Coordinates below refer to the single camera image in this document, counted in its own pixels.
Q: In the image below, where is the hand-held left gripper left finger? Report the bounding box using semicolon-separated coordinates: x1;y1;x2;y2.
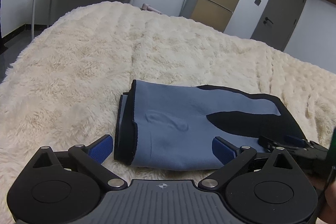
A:
25;135;128;190

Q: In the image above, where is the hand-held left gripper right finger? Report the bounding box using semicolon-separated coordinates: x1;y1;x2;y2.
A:
198;136;302;190

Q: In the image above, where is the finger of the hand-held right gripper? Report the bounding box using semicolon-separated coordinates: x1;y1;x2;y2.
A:
286;135;315;149
258;135;277;153

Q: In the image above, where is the black and blue garment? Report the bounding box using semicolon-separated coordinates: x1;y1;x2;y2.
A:
113;79;307;171

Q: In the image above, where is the cream fluffy blanket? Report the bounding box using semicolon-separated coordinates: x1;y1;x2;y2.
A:
0;1;336;214

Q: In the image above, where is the grey door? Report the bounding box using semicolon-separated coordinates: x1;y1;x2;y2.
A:
251;0;309;52

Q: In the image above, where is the pink hair dryer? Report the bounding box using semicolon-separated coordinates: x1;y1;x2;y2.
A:
142;4;162;14

